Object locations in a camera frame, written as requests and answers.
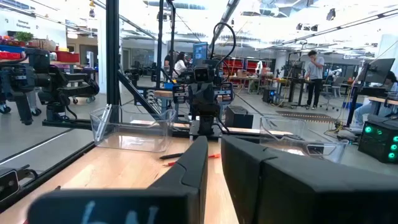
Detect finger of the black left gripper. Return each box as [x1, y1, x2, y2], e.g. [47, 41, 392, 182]
[203, 88, 220, 116]
[189, 88, 205, 116]

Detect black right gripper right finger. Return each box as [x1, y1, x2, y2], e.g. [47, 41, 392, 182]
[221, 136, 398, 224]

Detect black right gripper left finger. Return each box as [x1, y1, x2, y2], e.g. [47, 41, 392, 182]
[27, 136, 209, 224]

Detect black pen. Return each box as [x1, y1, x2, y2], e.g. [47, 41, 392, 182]
[159, 152, 184, 161]

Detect red pencil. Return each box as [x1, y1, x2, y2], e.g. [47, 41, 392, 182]
[163, 153, 221, 167]

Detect person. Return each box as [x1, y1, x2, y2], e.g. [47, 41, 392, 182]
[353, 70, 398, 129]
[303, 50, 326, 110]
[0, 89, 42, 117]
[164, 50, 174, 73]
[172, 52, 188, 78]

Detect black box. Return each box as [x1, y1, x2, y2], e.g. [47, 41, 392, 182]
[224, 105, 254, 129]

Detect red shelving unit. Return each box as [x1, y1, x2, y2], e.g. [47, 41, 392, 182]
[221, 57, 259, 76]

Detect computer monitor blue screen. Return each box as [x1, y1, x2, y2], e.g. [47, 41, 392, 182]
[192, 42, 209, 62]

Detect clear plastic bin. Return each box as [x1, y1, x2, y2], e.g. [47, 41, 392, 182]
[259, 114, 349, 164]
[89, 104, 177, 153]

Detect black computer green lights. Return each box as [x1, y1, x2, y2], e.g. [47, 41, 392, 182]
[357, 119, 398, 164]

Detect grey office chair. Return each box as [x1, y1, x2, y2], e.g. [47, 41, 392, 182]
[320, 76, 342, 112]

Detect red storage bin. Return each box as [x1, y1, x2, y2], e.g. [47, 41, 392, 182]
[55, 50, 80, 63]
[0, 51, 21, 61]

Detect dark computer monitor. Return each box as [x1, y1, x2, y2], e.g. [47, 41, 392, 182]
[361, 58, 396, 85]

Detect green potted plant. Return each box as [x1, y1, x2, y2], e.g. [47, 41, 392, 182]
[14, 30, 34, 44]

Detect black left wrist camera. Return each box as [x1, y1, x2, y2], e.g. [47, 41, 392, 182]
[192, 64, 213, 83]

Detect black left camera cable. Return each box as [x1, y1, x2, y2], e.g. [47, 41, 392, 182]
[210, 21, 236, 68]

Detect striped floor cable cover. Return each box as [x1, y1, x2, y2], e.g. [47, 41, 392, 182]
[275, 110, 336, 123]

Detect black table-level camera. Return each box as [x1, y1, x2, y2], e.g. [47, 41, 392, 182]
[0, 167, 21, 203]

